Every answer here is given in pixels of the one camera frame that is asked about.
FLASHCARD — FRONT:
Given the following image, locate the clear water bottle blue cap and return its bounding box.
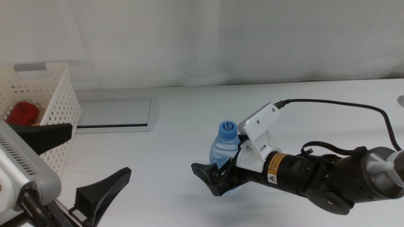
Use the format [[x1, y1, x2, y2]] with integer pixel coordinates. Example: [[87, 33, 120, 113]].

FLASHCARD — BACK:
[[209, 120, 241, 192]]

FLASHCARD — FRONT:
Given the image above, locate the red soda can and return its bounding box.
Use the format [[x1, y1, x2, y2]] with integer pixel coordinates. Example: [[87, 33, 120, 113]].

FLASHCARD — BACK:
[[5, 101, 41, 126]]

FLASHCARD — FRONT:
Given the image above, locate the white perforated plastic basket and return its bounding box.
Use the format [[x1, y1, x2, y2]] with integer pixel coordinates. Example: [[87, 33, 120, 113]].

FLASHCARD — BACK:
[[0, 62, 82, 177]]

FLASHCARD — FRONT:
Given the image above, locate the white fabric backdrop curtain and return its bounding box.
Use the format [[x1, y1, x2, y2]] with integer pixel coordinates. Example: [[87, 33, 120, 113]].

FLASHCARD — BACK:
[[0, 0, 404, 91]]

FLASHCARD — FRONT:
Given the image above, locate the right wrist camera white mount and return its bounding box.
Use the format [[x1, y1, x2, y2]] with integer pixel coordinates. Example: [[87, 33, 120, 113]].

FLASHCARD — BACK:
[[235, 101, 283, 173]]

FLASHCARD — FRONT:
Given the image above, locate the thin black right gripper wire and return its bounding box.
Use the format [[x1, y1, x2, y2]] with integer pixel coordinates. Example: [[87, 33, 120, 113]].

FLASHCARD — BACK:
[[300, 141, 367, 158]]

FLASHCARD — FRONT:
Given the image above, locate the silver table cable hatch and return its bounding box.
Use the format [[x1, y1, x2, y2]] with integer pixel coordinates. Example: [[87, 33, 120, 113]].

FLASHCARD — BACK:
[[74, 96, 160, 134]]

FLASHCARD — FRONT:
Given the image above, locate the black braided right camera cable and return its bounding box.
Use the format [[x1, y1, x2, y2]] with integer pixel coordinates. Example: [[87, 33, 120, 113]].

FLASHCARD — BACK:
[[273, 98, 402, 151]]

